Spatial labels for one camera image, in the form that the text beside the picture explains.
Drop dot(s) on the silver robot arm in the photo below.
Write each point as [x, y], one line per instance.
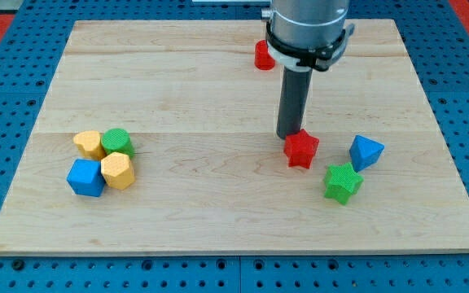
[304, 36]

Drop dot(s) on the green cylinder block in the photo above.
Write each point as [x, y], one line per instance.
[117, 140]

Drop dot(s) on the blue cube block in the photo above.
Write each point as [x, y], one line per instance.
[85, 178]

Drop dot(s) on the red star block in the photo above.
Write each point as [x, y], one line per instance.
[300, 149]

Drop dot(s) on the green star block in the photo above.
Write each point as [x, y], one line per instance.
[341, 182]

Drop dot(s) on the red cylinder block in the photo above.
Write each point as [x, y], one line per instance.
[262, 59]

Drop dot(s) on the blue triangle block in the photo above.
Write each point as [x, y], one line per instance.
[364, 152]

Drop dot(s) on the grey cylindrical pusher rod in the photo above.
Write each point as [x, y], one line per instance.
[294, 93]

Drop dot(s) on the yellow hexagon block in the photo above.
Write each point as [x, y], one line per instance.
[118, 170]

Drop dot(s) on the wooden board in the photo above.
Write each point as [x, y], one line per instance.
[211, 175]

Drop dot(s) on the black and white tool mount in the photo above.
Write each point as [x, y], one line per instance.
[302, 60]

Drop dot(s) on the yellow heart block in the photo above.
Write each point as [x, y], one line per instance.
[89, 145]

